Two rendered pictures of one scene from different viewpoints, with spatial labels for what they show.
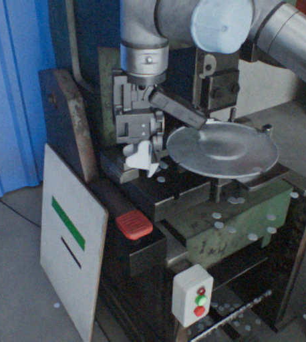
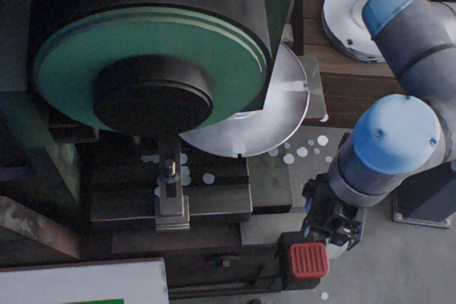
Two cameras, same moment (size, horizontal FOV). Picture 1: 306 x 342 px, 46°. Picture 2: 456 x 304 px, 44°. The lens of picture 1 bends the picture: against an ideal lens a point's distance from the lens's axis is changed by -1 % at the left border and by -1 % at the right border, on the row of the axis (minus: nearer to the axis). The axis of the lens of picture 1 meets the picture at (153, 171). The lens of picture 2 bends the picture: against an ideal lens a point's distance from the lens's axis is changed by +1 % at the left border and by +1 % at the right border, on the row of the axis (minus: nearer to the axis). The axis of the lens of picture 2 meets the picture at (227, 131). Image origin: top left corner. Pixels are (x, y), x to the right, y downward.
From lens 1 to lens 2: 0.84 m
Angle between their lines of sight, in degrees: 51
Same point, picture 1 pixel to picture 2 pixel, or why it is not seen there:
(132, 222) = (308, 261)
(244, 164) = (283, 92)
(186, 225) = (271, 190)
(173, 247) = (295, 223)
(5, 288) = not seen: outside the picture
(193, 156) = (236, 131)
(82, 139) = (45, 232)
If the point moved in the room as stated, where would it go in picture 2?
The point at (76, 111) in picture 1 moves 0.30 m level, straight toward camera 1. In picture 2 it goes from (17, 218) to (193, 273)
